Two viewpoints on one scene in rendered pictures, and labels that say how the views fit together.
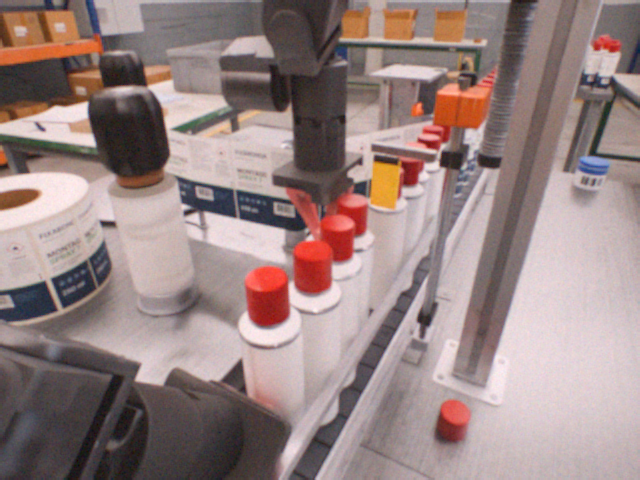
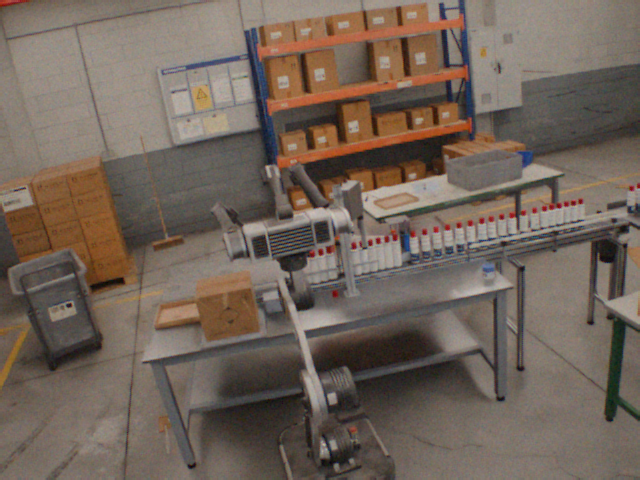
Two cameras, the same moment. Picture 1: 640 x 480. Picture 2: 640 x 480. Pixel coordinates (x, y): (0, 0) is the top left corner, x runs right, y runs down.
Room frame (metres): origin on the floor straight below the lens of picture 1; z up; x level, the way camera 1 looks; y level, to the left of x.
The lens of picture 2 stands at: (-1.30, -2.55, 2.31)
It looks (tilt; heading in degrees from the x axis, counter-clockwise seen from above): 21 degrees down; 57
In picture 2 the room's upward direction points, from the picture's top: 9 degrees counter-clockwise
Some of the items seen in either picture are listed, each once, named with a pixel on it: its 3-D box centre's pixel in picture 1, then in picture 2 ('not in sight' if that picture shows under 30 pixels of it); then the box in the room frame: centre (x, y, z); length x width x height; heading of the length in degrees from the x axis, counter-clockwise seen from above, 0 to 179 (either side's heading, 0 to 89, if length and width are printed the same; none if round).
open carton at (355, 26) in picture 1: (353, 22); not in sight; (6.21, -0.44, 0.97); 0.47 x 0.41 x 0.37; 155
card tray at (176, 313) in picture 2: not in sight; (181, 312); (-0.46, 0.42, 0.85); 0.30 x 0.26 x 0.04; 152
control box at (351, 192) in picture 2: not in sight; (348, 200); (0.47, -0.18, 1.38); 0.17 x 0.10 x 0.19; 27
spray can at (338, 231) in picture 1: (335, 307); (322, 264); (0.34, -0.02, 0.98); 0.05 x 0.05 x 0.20
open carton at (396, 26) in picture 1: (399, 23); not in sight; (5.98, -1.02, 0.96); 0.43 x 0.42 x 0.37; 66
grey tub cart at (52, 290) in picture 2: not in sight; (56, 302); (-1.00, 2.35, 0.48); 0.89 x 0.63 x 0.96; 88
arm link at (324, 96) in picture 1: (313, 87); not in sight; (0.44, 0.01, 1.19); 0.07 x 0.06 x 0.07; 69
